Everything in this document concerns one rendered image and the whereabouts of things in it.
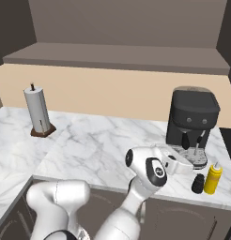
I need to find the black coffee machine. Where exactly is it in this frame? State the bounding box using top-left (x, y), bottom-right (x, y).
top-left (165, 86), bottom-right (222, 167)

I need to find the dark grey cabinet door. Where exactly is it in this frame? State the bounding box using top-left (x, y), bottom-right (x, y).
top-left (142, 196), bottom-right (231, 240)
top-left (77, 184), bottom-right (146, 240)
top-left (0, 178), bottom-right (39, 240)

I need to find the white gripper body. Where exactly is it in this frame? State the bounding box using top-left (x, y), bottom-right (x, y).
top-left (163, 150), bottom-right (194, 176)

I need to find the white paper towel roll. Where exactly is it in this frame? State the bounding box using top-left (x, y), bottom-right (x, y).
top-left (23, 86), bottom-right (51, 132)

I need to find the black hob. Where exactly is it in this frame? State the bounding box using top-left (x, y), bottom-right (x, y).
top-left (218, 127), bottom-right (231, 173)

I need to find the black pepper shaker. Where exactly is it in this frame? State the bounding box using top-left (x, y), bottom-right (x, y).
top-left (191, 172), bottom-right (206, 195)

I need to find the brown wooden towel holder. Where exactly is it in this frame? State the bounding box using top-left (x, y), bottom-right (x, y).
top-left (29, 82), bottom-right (57, 139)

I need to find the grey-brown overhead cabinet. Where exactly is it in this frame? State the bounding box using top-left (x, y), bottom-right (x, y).
top-left (2, 0), bottom-right (231, 76)

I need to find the yellow squeeze bottle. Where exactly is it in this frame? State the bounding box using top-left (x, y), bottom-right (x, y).
top-left (203, 161), bottom-right (223, 196)

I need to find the dark cabinet door handle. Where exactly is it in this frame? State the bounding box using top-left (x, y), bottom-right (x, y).
top-left (210, 219), bottom-right (219, 240)

